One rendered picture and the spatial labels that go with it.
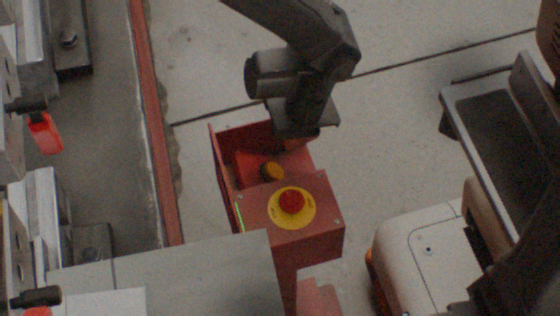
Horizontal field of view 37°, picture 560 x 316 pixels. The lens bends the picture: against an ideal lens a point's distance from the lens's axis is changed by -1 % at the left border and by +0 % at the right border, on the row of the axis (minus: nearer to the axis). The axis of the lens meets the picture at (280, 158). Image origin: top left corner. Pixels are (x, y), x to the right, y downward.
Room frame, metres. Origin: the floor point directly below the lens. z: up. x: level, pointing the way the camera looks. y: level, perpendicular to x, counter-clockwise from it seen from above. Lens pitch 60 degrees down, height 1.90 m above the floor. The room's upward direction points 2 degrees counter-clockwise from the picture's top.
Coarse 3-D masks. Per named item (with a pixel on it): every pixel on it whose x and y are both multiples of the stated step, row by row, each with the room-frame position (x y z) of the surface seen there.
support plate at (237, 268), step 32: (128, 256) 0.39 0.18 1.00; (160, 256) 0.39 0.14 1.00; (192, 256) 0.39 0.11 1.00; (224, 256) 0.39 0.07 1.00; (256, 256) 0.39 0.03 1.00; (64, 288) 0.35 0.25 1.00; (96, 288) 0.35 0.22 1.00; (160, 288) 0.35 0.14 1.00; (192, 288) 0.35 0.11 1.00; (224, 288) 0.35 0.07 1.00; (256, 288) 0.35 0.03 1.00
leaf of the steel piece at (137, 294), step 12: (132, 288) 0.35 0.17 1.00; (144, 288) 0.35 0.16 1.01; (72, 300) 0.34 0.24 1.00; (84, 300) 0.34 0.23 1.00; (96, 300) 0.34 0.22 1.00; (108, 300) 0.34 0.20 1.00; (120, 300) 0.34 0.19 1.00; (132, 300) 0.34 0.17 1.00; (144, 300) 0.34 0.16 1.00; (72, 312) 0.32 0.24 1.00; (84, 312) 0.32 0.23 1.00; (96, 312) 0.32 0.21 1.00; (108, 312) 0.32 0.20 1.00; (120, 312) 0.32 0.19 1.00; (132, 312) 0.32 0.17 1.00; (144, 312) 0.32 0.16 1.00
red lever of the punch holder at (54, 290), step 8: (40, 288) 0.25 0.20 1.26; (48, 288) 0.25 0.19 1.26; (56, 288) 0.25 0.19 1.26; (24, 296) 0.24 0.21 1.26; (32, 296) 0.24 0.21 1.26; (40, 296) 0.24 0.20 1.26; (48, 296) 0.24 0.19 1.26; (56, 296) 0.24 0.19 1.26; (16, 304) 0.24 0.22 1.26; (24, 304) 0.24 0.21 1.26; (32, 304) 0.24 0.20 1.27; (40, 304) 0.23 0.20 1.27; (48, 304) 0.24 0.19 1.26; (56, 304) 0.24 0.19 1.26; (32, 312) 0.22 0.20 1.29; (40, 312) 0.22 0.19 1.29; (48, 312) 0.22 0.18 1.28
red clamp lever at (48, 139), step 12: (24, 96) 0.45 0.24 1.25; (36, 96) 0.45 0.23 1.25; (12, 108) 0.44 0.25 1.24; (24, 108) 0.44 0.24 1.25; (36, 108) 0.44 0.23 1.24; (36, 120) 0.44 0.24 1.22; (48, 120) 0.45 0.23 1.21; (36, 132) 0.44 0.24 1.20; (48, 132) 0.44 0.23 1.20; (48, 144) 0.44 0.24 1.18; (60, 144) 0.45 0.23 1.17
